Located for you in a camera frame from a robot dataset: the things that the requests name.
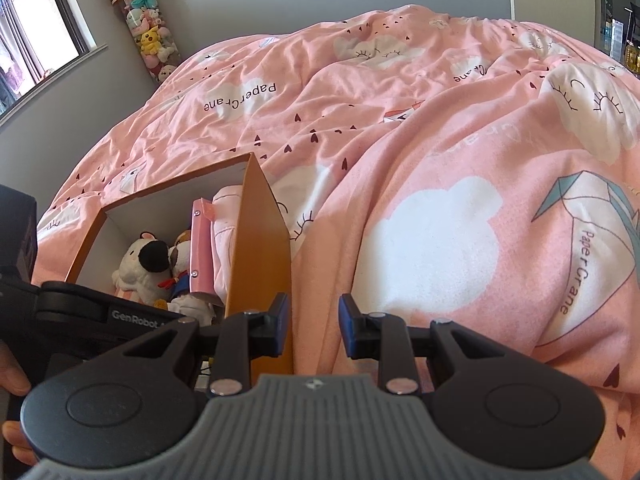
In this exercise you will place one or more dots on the pink leather pouch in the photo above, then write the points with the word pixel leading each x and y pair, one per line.
pixel 205 267

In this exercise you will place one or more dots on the brown plush toy blue outfit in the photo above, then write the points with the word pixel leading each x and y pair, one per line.
pixel 181 300

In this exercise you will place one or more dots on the plush toy storage tube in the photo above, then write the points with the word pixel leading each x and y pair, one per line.
pixel 152 37

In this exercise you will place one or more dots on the white black plush dog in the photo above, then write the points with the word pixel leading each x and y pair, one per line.
pixel 143 274

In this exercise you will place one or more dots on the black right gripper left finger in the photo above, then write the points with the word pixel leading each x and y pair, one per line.
pixel 243 338

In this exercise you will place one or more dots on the pink printed duvet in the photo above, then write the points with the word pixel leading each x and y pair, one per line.
pixel 485 171

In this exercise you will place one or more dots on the window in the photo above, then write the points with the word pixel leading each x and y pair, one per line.
pixel 39 38

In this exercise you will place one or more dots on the person left hand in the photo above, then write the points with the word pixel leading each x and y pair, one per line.
pixel 16 384

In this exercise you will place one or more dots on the orange storage box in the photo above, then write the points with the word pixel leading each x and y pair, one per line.
pixel 261 264

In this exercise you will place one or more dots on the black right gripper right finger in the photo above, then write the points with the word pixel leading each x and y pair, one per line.
pixel 382 337

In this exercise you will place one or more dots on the long pink case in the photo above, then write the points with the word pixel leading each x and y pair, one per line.
pixel 226 209

